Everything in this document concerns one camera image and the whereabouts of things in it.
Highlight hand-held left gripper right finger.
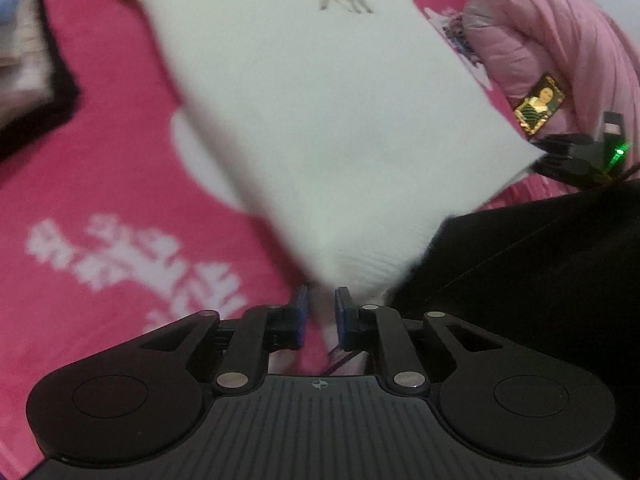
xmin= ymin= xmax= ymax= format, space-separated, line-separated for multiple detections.
xmin=335 ymin=287 xmax=516 ymax=396

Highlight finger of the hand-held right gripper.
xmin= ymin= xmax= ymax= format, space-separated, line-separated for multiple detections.
xmin=534 ymin=155 xmax=608 ymax=192
xmin=531 ymin=132 xmax=596 ymax=158

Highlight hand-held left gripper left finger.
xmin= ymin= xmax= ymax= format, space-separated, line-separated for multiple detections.
xmin=125 ymin=285 xmax=309 ymax=396

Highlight pink floral blanket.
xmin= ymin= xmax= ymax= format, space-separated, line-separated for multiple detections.
xmin=0 ymin=0 xmax=586 ymax=480

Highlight stack of folded clothes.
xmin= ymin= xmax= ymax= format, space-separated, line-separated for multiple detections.
xmin=0 ymin=0 xmax=83 ymax=166

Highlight person's black pants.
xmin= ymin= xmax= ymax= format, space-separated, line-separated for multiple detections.
xmin=387 ymin=180 xmax=640 ymax=480

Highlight white knit sweater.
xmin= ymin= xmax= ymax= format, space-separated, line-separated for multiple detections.
xmin=65 ymin=0 xmax=543 ymax=306

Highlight pink padded jacket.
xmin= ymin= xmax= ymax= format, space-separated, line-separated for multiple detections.
xmin=462 ymin=0 xmax=640 ymax=201

